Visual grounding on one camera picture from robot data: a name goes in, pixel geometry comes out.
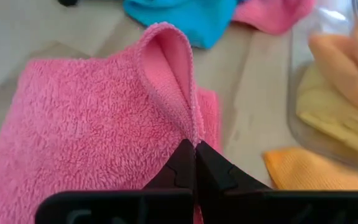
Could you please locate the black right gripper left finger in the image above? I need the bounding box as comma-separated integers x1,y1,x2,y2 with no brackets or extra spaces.
143,139,196,191

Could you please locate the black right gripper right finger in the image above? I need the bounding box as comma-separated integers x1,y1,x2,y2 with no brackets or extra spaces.
196,140,272,224

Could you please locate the pink microfiber towel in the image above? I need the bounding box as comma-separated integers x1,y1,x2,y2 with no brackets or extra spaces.
0,21,223,224
233,0,315,35

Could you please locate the yellow microfiber towel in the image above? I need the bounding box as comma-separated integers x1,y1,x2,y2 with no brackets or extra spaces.
295,63,358,159

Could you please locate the blue microfiber towel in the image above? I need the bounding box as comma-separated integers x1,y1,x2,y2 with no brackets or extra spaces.
122,0,239,50

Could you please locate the orange microfiber towel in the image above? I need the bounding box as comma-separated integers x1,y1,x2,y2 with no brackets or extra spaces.
262,146,358,191
308,2,358,121

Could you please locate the clear plastic bin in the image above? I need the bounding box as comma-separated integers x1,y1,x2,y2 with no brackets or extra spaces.
286,0,358,172

